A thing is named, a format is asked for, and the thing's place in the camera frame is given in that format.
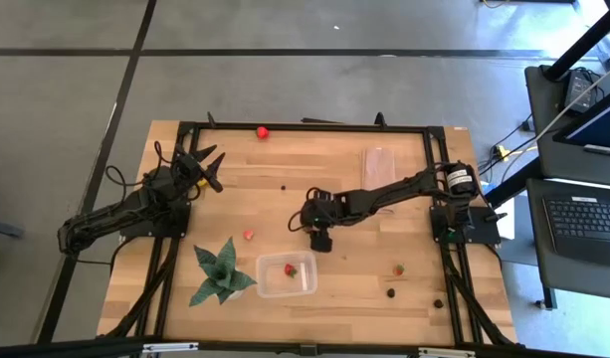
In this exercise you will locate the potted green snake plant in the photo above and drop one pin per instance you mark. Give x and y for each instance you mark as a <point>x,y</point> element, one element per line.
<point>220,273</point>

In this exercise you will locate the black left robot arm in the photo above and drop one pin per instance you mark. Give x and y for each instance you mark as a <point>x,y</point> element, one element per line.
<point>110,216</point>

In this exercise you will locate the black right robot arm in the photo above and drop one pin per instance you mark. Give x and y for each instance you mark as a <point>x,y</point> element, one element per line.
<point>384,196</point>

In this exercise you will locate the black aluminium table frame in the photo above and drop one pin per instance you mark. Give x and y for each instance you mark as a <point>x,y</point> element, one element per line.
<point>309,127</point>

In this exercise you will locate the clear plastic tupperware container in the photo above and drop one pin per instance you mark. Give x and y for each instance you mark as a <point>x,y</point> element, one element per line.
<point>274,288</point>

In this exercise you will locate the black power plug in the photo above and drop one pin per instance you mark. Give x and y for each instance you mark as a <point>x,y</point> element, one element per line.
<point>526,124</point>

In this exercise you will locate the black power adapter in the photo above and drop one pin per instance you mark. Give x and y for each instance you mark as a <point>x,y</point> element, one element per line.
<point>578,89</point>

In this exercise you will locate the red strawberry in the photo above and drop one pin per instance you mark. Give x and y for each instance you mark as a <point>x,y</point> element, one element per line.
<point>289,270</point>
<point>398,270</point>

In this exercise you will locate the white paper sheet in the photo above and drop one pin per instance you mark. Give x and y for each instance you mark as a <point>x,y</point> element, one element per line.
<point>507,224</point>

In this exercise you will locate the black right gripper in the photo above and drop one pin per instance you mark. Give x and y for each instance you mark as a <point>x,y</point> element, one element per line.
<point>318,211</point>

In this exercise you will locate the black keyboard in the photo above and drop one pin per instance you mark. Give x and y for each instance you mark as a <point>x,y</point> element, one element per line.
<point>583,219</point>

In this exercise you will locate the dark blackberry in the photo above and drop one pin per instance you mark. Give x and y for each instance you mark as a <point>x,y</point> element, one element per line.
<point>438,303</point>
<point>391,293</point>

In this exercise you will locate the black computer monitor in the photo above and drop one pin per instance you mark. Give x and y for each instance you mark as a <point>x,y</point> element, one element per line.
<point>603,124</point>

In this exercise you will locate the grey floor object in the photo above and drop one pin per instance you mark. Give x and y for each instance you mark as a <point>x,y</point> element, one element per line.
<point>1,229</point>

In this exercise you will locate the black aluminium crossbar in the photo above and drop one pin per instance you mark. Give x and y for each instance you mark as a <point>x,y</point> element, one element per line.
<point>60,348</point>

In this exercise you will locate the pale pink strawberry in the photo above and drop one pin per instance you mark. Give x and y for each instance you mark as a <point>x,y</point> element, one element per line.
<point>248,235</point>

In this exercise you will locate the black equipment cart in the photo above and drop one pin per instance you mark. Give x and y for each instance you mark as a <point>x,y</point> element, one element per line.
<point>536,99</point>

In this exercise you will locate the short black diagonal pole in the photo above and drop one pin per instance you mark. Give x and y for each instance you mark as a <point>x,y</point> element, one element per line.
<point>513,184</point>

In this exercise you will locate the folded pink cloth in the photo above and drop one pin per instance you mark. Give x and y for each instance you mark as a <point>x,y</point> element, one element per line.
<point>379,166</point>

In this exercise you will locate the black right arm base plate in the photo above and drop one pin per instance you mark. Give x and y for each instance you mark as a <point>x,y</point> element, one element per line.
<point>483,224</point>

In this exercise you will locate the long black diagonal pole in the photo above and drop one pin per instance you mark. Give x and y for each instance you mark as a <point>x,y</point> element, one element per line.
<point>583,42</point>

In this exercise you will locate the bright red round fruit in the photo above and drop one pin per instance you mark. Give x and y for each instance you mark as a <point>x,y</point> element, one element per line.
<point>262,132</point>

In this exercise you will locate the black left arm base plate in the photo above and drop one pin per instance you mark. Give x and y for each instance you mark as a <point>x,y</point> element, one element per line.
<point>155,230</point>

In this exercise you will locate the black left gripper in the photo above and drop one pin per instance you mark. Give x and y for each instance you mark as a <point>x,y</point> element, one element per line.
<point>187,168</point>

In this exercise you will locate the yellow plug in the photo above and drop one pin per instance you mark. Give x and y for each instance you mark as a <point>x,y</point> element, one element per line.
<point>501,152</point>

